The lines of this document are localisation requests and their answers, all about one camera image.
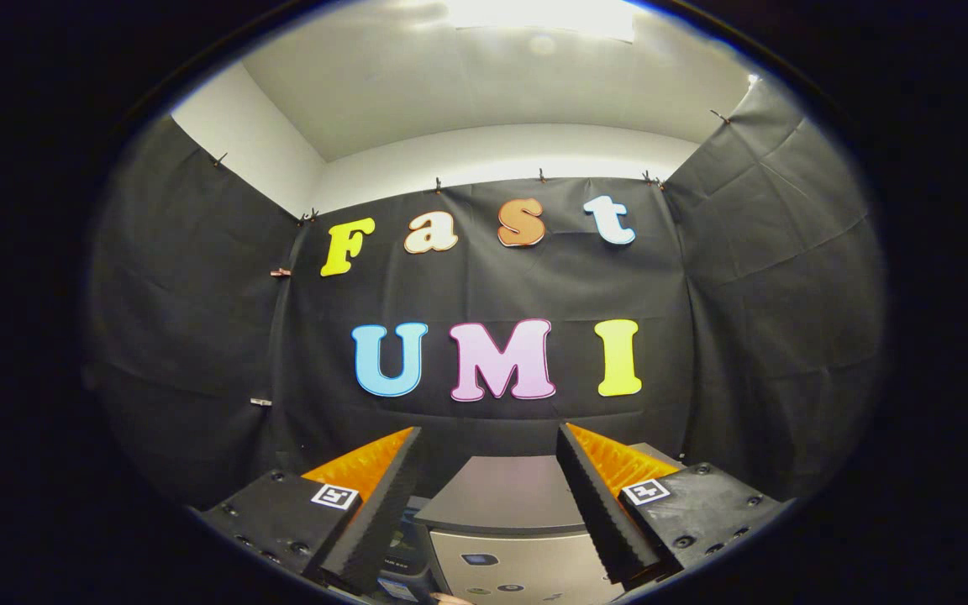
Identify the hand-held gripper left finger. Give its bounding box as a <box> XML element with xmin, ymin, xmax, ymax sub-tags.
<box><xmin>194</xmin><ymin>426</ymin><xmax>424</xmax><ymax>596</ymax></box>

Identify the grey box-shaped appliance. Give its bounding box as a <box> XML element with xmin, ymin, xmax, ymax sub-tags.
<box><xmin>413</xmin><ymin>443</ymin><xmax>687</xmax><ymax>605</ymax></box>

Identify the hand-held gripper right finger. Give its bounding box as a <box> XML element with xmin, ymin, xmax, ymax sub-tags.
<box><xmin>555</xmin><ymin>423</ymin><xmax>796</xmax><ymax>589</ymax></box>

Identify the black backdrop cloth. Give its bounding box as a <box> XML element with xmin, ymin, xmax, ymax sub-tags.
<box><xmin>85</xmin><ymin>76</ymin><xmax>884</xmax><ymax>509</ymax></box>

